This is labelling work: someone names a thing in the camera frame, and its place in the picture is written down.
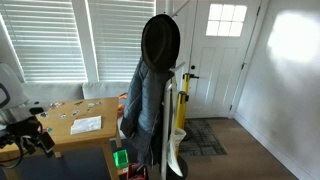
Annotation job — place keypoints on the grey patterned door mat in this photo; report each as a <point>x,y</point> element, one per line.
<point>203,136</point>

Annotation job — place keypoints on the red green sticker strip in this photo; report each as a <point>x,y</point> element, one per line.
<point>49,129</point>

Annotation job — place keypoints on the small round white sticker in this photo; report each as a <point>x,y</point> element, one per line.
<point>62,115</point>
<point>75,112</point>

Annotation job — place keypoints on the light wooden table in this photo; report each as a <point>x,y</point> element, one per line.
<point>96,133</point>

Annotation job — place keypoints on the small pale sticker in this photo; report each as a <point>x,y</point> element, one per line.
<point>98,103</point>
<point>90,105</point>

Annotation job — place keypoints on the narrow white window blind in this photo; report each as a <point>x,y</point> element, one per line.
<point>120,40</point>

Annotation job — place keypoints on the small blue-white sticker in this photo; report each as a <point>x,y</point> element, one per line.
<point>44,114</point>

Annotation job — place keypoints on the light grey sofa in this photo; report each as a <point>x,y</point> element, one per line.
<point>103,90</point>

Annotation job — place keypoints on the white tote bag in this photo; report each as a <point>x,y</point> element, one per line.
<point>174,150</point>

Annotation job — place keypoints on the white napkin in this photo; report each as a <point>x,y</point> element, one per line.
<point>86,125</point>

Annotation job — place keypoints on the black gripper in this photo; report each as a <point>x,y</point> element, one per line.
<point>23,128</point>

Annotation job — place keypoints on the short yellow stanchion post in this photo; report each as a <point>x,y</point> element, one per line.
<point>181,113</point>

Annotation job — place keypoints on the wide white window blind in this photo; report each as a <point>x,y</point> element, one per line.
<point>46,40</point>

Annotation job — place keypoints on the black deadbolt lock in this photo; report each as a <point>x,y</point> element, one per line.
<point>192,67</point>

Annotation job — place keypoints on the white coat rack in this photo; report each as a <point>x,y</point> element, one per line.
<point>165,133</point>

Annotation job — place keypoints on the black brimmed hat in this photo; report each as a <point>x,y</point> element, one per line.
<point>160,43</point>

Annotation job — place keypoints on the white door with window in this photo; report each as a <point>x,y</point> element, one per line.
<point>216,76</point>

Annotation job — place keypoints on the small dark sticker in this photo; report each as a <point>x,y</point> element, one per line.
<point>78,103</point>

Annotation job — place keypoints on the colourful sticker cluster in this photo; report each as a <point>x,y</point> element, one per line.
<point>55,105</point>

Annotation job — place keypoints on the blue-grey puffer jacket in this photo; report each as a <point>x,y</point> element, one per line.
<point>143,103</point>

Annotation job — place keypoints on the tall yellow stanchion post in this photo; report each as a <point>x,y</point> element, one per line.
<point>186,85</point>

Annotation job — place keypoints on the green plastic box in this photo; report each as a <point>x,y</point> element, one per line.
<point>120,159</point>

